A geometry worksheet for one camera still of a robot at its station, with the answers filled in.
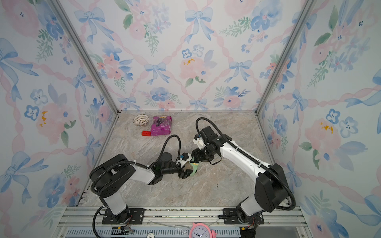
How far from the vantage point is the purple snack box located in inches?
40.7

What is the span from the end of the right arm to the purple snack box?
36cm

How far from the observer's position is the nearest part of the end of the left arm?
2.34 feet

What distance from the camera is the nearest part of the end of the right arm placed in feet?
1.96

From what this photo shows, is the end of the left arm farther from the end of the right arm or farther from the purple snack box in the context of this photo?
the purple snack box
